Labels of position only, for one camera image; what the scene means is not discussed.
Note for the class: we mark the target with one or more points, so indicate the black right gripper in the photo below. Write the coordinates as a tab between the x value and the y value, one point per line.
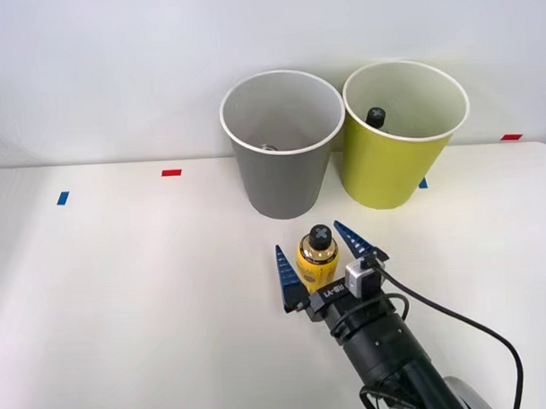
332	299

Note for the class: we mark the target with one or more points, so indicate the yellow bottle with black cap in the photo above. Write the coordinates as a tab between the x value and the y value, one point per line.
315	266

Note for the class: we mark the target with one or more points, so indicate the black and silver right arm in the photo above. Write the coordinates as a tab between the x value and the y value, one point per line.
385	348

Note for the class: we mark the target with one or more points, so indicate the grey plastic waste bin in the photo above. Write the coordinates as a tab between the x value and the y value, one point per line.
281	182

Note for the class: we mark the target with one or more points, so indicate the yellow-green plastic waste bin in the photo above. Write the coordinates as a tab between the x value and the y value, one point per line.
384	169

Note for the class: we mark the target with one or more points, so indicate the silver drink can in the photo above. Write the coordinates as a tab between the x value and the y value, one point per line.
267	147

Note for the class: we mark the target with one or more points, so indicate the small bottle with black cap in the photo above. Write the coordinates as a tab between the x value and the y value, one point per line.
376	115

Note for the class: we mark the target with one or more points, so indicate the pale grey wrist camera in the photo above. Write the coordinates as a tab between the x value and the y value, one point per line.
356	278

